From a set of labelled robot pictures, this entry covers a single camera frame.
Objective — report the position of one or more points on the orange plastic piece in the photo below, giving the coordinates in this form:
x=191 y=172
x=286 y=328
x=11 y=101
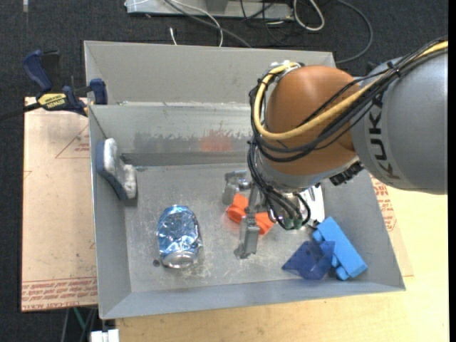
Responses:
x=238 y=206

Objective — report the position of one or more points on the white and blue shoe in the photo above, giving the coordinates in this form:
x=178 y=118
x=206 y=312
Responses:
x=115 y=169

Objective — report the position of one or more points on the light blue toy block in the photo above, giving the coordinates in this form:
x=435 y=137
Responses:
x=342 y=248

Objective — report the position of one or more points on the crushed blue metal can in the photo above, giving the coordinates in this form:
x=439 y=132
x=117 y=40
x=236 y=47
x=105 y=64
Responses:
x=178 y=233

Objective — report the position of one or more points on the dark blue clear triangular piece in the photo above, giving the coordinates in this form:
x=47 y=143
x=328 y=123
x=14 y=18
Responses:
x=308 y=262

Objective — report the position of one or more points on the brown cardboard board, red print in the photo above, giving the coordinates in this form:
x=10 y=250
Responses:
x=57 y=208

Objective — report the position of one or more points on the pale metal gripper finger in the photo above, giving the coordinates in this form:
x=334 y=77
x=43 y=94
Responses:
x=248 y=237
x=228 y=187

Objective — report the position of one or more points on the grey metal bin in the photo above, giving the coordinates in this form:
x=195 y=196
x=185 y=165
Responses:
x=213 y=258

